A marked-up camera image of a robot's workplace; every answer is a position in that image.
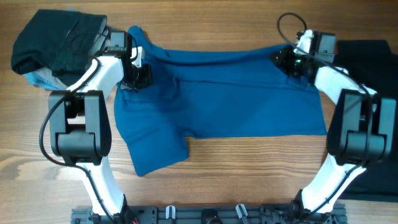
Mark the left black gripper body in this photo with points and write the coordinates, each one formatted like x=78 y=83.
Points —
x=140 y=77

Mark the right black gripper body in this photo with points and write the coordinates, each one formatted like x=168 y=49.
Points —
x=292 y=61

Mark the blue polo shirt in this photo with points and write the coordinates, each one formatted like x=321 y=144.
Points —
x=209 y=95

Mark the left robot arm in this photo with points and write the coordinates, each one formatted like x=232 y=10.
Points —
x=76 y=131

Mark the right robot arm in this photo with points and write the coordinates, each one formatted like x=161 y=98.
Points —
x=360 y=132

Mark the black garment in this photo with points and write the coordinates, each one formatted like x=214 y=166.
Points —
x=372 y=63

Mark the dark green folded garment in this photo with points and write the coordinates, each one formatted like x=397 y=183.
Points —
x=58 y=40

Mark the grey folded garment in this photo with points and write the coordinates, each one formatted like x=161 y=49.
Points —
x=99 y=43

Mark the light blue folded garment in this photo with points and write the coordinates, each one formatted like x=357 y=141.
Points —
x=37 y=81

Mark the left white rail clip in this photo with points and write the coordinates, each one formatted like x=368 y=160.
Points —
x=170 y=212

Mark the white rail clip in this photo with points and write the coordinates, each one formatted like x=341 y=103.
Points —
x=242 y=213
x=170 y=212

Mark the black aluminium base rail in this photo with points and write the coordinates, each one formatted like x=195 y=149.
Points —
x=265 y=214

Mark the right white rail clip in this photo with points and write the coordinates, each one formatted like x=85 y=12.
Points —
x=242 y=213

